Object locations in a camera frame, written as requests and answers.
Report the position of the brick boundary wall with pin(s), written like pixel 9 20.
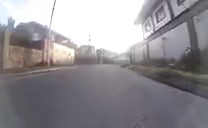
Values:
pixel 22 56

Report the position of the pale concrete kerb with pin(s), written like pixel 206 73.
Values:
pixel 35 71

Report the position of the house with dark roof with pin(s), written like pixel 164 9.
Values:
pixel 32 30

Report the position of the grass strip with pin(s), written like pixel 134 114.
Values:
pixel 178 76

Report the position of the dark bush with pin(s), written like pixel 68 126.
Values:
pixel 192 61

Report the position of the white building with windows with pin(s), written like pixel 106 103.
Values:
pixel 172 43

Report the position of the utility pole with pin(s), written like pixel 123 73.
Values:
pixel 49 33

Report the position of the dark kerb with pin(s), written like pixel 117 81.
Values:
pixel 192 90

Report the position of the grey asphalt road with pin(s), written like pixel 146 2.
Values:
pixel 92 96

